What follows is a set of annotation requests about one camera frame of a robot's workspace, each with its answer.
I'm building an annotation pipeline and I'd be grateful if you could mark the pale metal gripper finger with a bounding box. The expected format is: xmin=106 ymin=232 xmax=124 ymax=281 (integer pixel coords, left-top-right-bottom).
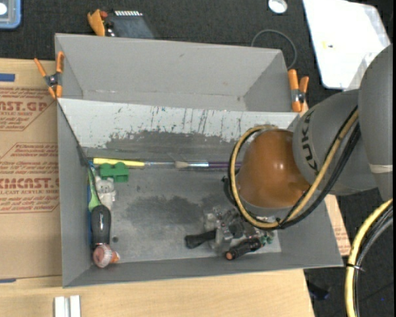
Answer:
xmin=203 ymin=205 xmax=229 ymax=230
xmin=213 ymin=229 xmax=234 ymax=252

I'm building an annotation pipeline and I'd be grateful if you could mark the grey metal bin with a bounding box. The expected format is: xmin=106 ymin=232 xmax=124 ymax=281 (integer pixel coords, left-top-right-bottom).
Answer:
xmin=54 ymin=33 xmax=346 ymax=289

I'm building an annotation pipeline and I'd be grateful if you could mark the yellow marker pen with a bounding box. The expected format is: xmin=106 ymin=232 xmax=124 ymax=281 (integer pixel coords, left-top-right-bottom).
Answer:
xmin=92 ymin=157 xmax=147 ymax=169

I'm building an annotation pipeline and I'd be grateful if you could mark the green toy block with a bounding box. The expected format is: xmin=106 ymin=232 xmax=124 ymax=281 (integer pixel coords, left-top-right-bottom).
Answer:
xmin=98 ymin=162 xmax=131 ymax=184

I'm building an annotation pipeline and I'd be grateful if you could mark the white toy animal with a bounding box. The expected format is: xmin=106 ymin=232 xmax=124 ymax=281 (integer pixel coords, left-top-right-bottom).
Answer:
xmin=94 ymin=176 xmax=117 ymax=211

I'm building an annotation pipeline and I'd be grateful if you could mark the black and grey brush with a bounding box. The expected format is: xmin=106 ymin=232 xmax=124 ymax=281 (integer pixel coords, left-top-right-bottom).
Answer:
xmin=90 ymin=204 xmax=113 ymax=248

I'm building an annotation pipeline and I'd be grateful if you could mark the pink round toy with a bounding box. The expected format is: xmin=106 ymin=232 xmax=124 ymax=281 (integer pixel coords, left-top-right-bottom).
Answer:
xmin=92 ymin=244 xmax=121 ymax=269

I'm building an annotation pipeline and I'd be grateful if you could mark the green and blue toothbrush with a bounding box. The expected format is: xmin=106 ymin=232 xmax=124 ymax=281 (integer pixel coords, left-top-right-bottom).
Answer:
xmin=86 ymin=162 xmax=102 ymax=213

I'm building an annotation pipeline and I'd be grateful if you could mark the brown cardboard board, red print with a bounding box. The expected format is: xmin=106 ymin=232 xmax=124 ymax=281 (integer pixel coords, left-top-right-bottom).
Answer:
xmin=0 ymin=57 xmax=64 ymax=284

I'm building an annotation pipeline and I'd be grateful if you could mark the black cylinder on white bracket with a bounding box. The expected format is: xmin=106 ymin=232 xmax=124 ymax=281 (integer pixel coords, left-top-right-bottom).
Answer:
xmin=224 ymin=237 xmax=263 ymax=262

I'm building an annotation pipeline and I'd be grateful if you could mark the black handle-shaped object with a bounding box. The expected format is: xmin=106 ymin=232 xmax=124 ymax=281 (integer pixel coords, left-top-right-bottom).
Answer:
xmin=184 ymin=230 xmax=218 ymax=250

